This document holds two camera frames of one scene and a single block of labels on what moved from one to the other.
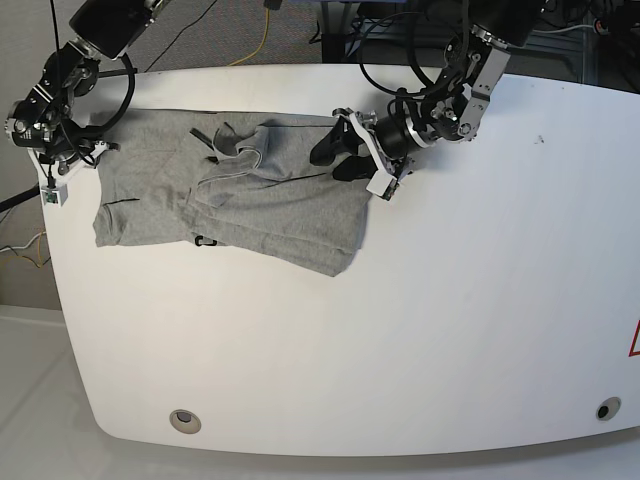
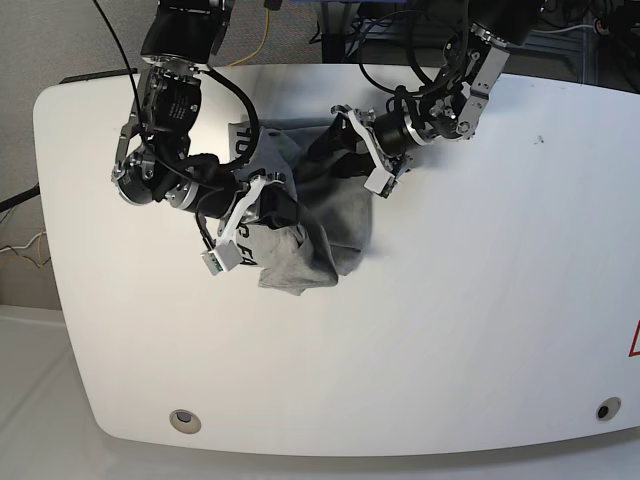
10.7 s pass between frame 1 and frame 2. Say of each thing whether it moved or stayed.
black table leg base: stayed
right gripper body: moved
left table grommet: stayed
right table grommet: stayed
